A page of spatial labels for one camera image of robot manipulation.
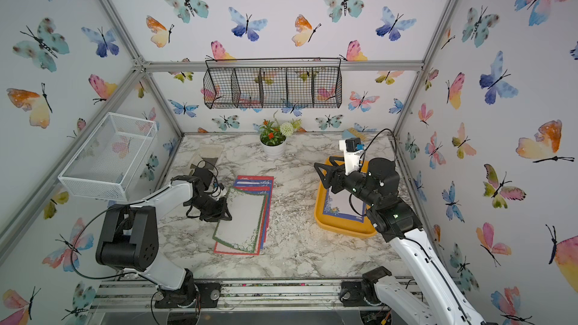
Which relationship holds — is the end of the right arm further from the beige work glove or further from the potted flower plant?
the beige work glove

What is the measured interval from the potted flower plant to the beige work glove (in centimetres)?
25

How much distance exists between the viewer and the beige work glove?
1.10 meters

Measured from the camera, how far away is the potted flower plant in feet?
3.31
